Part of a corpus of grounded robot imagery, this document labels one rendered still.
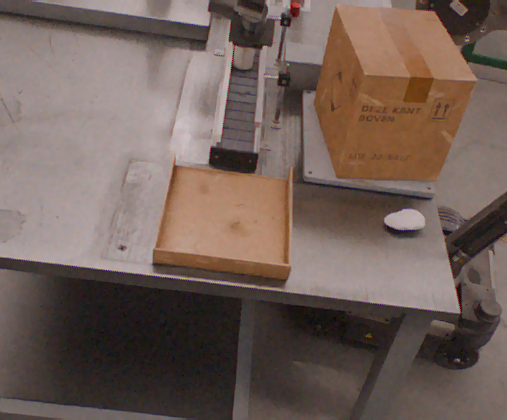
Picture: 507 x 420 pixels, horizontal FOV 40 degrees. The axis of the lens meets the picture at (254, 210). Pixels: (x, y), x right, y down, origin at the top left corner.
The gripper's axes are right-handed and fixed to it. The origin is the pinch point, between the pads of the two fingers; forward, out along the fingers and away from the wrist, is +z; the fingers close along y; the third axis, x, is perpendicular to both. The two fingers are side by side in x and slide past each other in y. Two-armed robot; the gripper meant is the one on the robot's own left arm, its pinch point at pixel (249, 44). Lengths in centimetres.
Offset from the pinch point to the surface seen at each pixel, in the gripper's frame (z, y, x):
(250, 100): 2.7, -1.8, 12.9
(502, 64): 165, -129, -75
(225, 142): -8.8, 2.9, 26.9
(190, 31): 26.4, 16.5, -12.4
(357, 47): -23.2, -22.0, 7.0
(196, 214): -17.7, 7.0, 45.0
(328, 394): 58, -37, 85
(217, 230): -20, 2, 48
